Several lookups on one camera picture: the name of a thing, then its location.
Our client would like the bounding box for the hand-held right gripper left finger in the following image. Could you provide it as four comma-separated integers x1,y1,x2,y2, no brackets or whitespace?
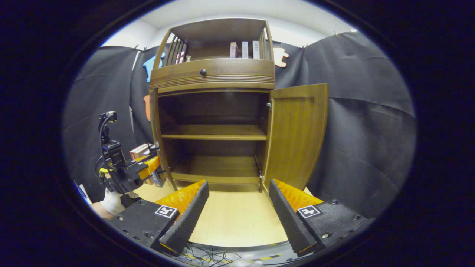
108,181,209,256

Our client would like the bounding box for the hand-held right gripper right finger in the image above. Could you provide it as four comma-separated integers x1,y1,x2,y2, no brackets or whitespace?
269,179,374,257

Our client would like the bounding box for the wooden cabinet door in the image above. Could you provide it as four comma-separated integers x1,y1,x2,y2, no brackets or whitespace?
150,88,178,191
262,83,329,193

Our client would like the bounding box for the wooden double-door shoe cabinet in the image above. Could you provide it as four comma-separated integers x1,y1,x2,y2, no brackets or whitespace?
148,17,329,193

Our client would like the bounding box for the wooden cabinet inner shelf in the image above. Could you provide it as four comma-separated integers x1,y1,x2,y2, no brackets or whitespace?
161,124,267,141

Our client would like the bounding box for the wooden cabinet drawer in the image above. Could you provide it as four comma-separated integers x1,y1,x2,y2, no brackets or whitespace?
150,58,275,89

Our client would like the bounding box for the black backdrop cloth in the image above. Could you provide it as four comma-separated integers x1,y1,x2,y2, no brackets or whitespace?
63,32,416,219

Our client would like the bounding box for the tangle of black cables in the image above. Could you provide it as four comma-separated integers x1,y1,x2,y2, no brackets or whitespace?
178,243,242,266

